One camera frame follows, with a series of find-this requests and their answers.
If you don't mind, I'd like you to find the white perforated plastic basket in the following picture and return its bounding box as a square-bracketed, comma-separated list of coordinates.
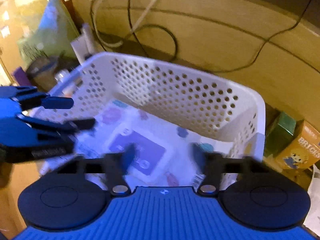
[34, 53, 265, 161]

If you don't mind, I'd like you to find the green snack bag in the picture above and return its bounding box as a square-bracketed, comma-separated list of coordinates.
[17, 0, 79, 65]

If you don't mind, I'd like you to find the white tube bottle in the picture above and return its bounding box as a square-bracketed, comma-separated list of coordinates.
[71, 23, 98, 64]

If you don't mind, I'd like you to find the green small box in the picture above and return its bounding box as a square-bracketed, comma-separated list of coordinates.
[264, 112, 296, 157]

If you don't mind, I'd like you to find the orange bricks toy box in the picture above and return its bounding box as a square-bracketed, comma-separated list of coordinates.
[274, 120, 319, 170]

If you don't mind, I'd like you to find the beige thick cable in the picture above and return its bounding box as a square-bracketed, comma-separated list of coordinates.
[96, 0, 173, 48]

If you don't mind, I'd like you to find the black power cable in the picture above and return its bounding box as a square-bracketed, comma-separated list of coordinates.
[89, 0, 313, 73]

